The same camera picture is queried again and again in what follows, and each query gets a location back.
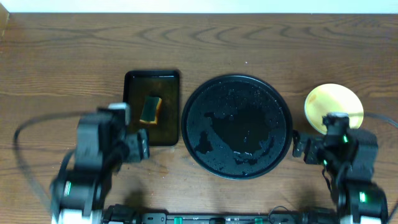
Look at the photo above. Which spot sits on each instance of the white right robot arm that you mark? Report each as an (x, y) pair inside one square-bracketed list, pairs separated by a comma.
[(348, 156)]

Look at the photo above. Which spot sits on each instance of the black round tray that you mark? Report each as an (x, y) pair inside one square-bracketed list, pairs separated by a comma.
[(237, 126)]

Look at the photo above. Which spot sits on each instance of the orange green sponge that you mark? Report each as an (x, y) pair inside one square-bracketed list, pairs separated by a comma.
[(151, 110)]

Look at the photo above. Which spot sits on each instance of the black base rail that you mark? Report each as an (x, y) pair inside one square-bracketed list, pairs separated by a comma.
[(279, 215)]

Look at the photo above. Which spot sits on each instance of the black rectangular tray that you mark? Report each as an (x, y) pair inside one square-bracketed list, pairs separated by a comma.
[(164, 84)]

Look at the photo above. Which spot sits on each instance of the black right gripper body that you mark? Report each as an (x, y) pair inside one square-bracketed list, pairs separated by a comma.
[(316, 151)]

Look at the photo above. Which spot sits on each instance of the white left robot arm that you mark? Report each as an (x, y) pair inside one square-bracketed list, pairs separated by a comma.
[(85, 176)]

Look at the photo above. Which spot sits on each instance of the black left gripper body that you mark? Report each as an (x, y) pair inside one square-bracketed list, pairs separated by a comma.
[(140, 145)]

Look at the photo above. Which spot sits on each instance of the yellow plate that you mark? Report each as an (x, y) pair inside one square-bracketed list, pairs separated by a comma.
[(330, 98)]

